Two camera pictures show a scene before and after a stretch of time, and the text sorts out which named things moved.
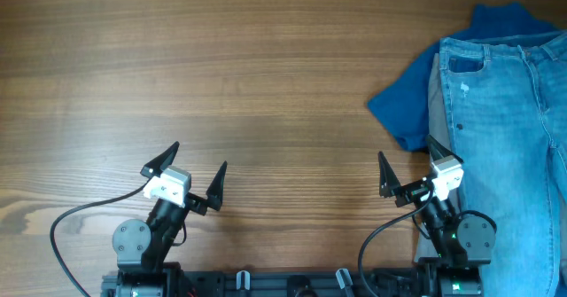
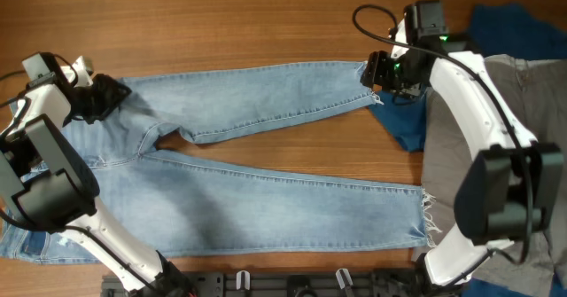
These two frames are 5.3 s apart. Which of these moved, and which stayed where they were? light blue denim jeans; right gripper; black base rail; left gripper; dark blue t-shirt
Moved: right gripper; left gripper; light blue denim jeans
Stayed: black base rail; dark blue t-shirt
